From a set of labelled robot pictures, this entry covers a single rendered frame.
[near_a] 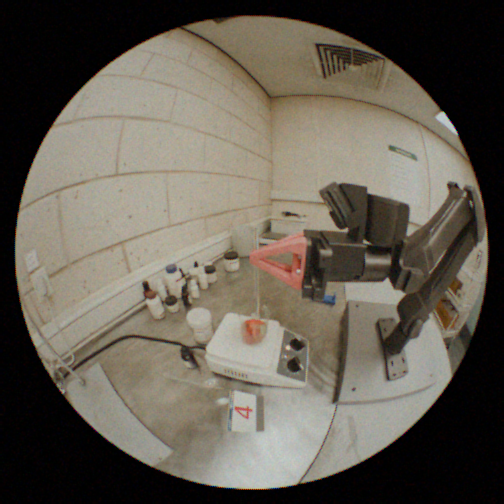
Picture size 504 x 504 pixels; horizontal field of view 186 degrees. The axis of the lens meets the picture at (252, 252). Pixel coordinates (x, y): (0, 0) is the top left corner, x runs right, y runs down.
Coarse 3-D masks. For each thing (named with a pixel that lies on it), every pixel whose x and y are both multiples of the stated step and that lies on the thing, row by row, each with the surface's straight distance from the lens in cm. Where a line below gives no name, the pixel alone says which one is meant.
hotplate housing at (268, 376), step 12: (300, 336) 39; (276, 348) 33; (216, 360) 32; (276, 360) 31; (216, 372) 36; (228, 372) 34; (240, 372) 32; (252, 372) 30; (264, 372) 30; (264, 384) 36; (276, 384) 34; (288, 384) 34; (300, 384) 34
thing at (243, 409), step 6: (234, 396) 32; (240, 396) 32; (246, 396) 33; (252, 396) 34; (234, 402) 31; (240, 402) 32; (246, 402) 33; (252, 402) 34; (234, 408) 31; (240, 408) 32; (246, 408) 33; (252, 408) 34; (234, 414) 31; (240, 414) 32; (246, 414) 32; (252, 414) 33; (234, 420) 31; (240, 420) 31; (246, 420) 32; (252, 420) 33; (234, 426) 31; (240, 426) 31; (246, 426) 32; (252, 426) 33
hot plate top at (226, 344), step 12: (228, 324) 35; (276, 324) 35; (216, 336) 33; (228, 336) 32; (276, 336) 32; (216, 348) 31; (228, 348) 31; (240, 348) 30; (252, 348) 30; (264, 348) 30; (228, 360) 30; (240, 360) 29; (252, 360) 29; (264, 360) 29
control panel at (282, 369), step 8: (288, 336) 36; (288, 344) 35; (280, 352) 33; (288, 352) 34; (296, 352) 36; (304, 352) 37; (280, 360) 32; (288, 360) 33; (304, 360) 36; (280, 368) 31; (304, 368) 35; (288, 376) 32; (296, 376) 33; (304, 376) 35
